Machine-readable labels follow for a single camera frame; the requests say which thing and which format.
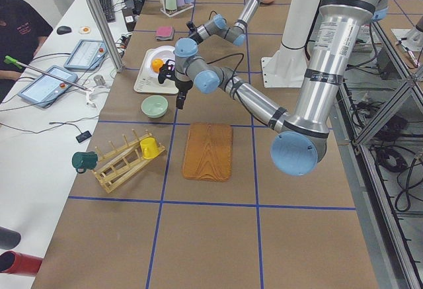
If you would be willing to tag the aluminium frame post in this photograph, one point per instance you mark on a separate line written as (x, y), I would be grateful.
(100, 20)

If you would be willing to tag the seated person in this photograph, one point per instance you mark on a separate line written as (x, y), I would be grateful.
(23, 32)

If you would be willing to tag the white round plate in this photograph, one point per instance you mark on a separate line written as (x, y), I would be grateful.
(163, 52)

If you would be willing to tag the yellow mug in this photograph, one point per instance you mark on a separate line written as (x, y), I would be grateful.
(149, 148)

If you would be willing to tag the cream bear tray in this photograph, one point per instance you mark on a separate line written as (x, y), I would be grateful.
(146, 83)

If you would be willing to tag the wooden dish rack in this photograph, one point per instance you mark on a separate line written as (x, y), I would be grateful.
(121, 163)

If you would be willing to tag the grey cloth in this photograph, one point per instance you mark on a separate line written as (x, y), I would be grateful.
(164, 38)

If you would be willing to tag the wooden cutting board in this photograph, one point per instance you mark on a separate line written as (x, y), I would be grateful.
(208, 153)

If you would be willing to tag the pink cloth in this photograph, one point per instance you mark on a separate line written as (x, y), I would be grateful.
(164, 31)

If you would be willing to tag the green cup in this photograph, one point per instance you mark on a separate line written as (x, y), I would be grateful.
(170, 6)

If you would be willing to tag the teach pendant far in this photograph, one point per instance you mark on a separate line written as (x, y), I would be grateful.
(86, 56)

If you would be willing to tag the black keyboard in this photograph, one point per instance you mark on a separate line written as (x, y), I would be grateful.
(108, 10)

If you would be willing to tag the orange fruit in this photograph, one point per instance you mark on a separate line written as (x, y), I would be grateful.
(156, 64)

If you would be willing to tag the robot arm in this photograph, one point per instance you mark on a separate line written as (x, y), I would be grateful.
(317, 42)
(217, 25)

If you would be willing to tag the small metal cylinder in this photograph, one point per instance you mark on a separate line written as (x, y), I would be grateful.
(99, 80)

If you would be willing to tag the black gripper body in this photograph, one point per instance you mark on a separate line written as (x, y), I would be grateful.
(183, 86)
(192, 31)

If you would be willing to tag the teach pendant near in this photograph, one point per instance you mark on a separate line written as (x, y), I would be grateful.
(45, 89)

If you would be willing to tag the black computer mouse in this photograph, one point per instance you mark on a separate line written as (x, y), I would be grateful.
(61, 30)

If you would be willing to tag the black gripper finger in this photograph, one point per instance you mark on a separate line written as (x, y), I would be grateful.
(179, 100)
(182, 99)

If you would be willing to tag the dark green mug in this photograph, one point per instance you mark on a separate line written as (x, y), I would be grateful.
(82, 161)

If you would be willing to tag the red mug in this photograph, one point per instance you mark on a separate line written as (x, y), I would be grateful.
(20, 264)

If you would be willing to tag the teach pendant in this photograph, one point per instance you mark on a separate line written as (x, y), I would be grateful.
(45, 89)
(86, 56)

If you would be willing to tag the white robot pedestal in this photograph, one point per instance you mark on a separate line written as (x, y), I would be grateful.
(286, 68)

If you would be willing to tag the green bowl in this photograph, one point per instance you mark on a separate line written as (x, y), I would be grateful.
(154, 106)

